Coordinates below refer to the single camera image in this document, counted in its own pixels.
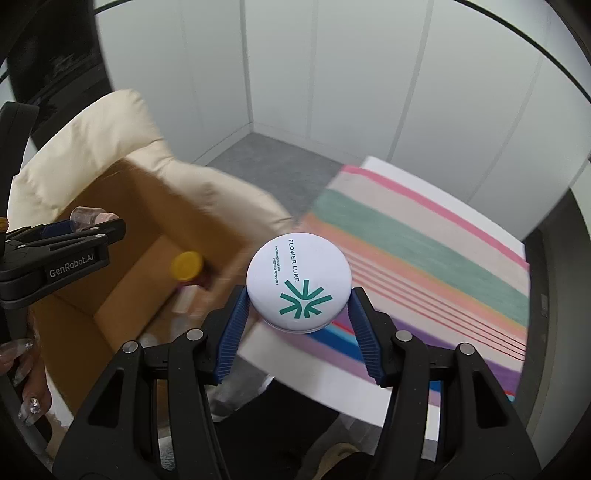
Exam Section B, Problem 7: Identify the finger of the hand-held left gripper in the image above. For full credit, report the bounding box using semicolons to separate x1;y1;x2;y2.
7;220;77;244
46;218;127;253

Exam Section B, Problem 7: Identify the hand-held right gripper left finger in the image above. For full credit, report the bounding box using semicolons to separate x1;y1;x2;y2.
53;285;252;480

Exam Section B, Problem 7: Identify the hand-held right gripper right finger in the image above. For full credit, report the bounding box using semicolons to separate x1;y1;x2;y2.
348;287;541;480

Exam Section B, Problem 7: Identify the small clear pink bottle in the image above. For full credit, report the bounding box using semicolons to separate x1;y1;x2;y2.
71;206;117;232

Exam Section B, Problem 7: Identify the brown cardboard box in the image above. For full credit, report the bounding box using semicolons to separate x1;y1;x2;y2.
32;157;259;416

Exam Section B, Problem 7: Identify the white round compact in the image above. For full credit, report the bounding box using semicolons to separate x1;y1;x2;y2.
246;233;354;334

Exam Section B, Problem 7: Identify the person's left hand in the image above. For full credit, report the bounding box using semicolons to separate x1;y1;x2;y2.
0;318;52;428

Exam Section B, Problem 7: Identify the white table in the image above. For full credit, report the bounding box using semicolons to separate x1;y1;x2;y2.
238;156;527;444

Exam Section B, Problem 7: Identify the cream puffer jacket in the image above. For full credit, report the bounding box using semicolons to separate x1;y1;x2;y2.
7;89;296;250

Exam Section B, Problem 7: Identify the striped colourful cloth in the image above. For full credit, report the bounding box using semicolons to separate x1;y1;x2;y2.
238;166;529;409

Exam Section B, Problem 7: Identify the person's left leg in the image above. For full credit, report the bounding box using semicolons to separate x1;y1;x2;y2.
217;381;384;480

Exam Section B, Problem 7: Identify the tan shoe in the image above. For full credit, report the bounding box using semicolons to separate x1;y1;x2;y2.
318;442;370;476

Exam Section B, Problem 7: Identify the dark glossy panel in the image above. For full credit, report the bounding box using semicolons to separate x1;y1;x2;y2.
7;0;116;109

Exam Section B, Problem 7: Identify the black cable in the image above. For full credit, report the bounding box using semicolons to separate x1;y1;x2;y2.
92;0;591;100

